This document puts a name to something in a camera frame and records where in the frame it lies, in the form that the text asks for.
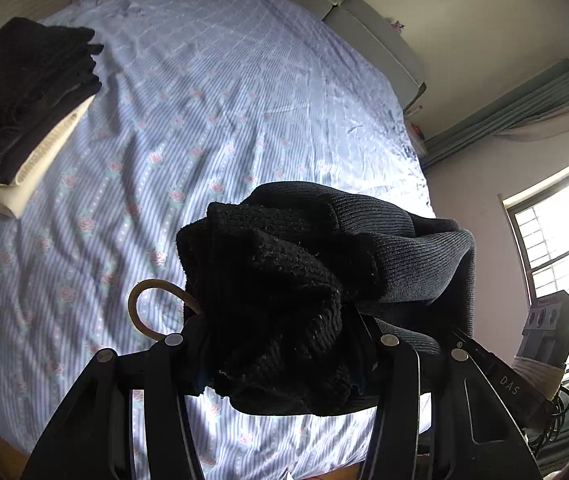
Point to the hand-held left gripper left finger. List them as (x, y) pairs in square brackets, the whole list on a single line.
[(189, 360)]

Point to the bed with blue floral sheet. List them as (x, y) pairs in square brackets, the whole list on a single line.
[(214, 85)]

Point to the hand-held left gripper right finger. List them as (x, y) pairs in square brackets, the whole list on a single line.
[(394, 375)]

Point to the grey padded headboard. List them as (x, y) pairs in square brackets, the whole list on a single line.
[(374, 35)]

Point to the folded black clothes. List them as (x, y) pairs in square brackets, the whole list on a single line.
[(19, 95)]

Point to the white sheer curtain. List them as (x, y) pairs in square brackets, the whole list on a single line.
[(554, 125)]

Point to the barred window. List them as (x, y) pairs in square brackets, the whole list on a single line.
[(554, 230)]

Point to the green curtain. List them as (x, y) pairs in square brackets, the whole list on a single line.
[(514, 110)]

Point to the small purple toy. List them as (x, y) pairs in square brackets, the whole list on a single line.
[(397, 25)]

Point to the white nightstand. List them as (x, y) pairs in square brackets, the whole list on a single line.
[(413, 115)]

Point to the black pants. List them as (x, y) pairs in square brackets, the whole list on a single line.
[(314, 285)]

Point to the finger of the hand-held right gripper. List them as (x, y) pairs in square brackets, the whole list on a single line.
[(474, 347)]

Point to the folded white clothes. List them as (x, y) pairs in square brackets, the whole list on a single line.
[(39, 160)]

